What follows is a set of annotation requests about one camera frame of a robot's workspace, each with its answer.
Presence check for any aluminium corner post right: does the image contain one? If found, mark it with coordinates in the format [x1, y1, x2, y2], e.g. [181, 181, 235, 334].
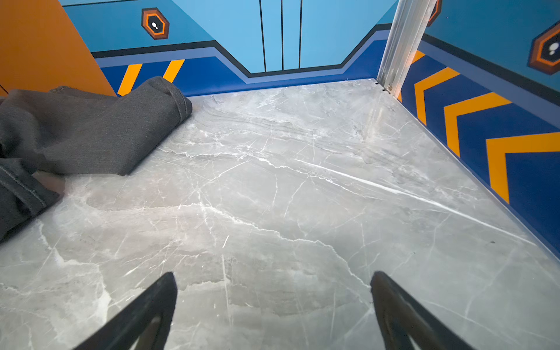
[376, 0, 437, 98]

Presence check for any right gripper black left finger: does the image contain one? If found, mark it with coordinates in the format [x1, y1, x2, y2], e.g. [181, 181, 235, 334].
[77, 272, 178, 349]

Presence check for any dark grey cloth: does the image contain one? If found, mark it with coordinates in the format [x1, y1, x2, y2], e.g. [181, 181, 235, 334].
[1, 77, 193, 236]

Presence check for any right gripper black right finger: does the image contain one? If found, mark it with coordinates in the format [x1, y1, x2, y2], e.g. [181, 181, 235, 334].
[370, 271, 472, 349]

